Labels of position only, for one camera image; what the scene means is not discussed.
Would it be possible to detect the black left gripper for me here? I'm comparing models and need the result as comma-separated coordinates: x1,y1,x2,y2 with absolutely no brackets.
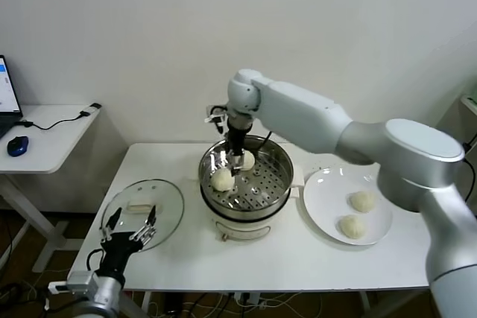
100,206,157,282

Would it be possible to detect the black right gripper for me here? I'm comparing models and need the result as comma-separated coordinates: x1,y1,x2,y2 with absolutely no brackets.
227,127,250,181

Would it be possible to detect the white steamed baozi bun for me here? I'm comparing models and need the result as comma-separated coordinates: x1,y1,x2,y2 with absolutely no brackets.
348,190,376,214
338,214,366,240
211,168,236,192
240,152,256,171

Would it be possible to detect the round glass pot lid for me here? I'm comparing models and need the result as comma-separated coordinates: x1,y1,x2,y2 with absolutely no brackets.
99,179,185,252

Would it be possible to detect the steel perforated steamer basket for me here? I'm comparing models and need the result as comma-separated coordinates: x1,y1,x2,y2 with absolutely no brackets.
187,134,305,221

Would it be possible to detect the white electric cooker pot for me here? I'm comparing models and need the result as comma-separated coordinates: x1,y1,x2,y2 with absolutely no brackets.
200,183,300,243

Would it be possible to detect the round white plate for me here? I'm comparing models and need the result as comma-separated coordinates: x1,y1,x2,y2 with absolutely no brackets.
302,167,394,247

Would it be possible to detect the white side desk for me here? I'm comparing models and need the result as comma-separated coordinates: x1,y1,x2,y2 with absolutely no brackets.
0,104,101,274

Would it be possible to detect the white power strip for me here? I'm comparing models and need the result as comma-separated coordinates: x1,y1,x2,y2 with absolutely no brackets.
233,291,262,306

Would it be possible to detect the blue computer mouse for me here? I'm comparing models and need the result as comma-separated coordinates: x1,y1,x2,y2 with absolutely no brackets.
6,135,30,157

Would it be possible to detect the black open laptop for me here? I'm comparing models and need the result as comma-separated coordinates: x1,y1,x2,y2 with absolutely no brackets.
0,54,23,139

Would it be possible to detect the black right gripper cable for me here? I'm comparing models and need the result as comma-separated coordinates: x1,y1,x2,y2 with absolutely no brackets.
256,130,275,157

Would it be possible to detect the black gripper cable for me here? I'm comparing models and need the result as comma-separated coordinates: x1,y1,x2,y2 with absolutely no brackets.
87,249,107,274
256,130,275,157

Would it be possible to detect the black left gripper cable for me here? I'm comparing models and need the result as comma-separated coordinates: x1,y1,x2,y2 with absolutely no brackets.
87,249,107,274

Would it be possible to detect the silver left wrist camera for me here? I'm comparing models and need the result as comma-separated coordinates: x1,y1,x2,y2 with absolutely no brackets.
48,271,100,295

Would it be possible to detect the black cable with adapter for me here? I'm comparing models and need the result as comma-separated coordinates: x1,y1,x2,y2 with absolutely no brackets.
18,103,102,132

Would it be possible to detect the black power brick with cable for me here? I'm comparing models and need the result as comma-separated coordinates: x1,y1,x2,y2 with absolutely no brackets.
461,141,477,203

